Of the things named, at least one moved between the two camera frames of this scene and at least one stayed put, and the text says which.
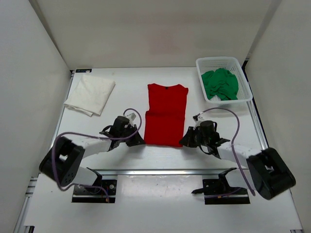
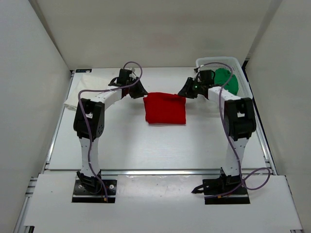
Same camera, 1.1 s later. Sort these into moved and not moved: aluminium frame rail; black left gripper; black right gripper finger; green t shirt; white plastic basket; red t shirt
Moved: black right gripper finger; red t shirt; black left gripper
Not moved: green t shirt; aluminium frame rail; white plastic basket
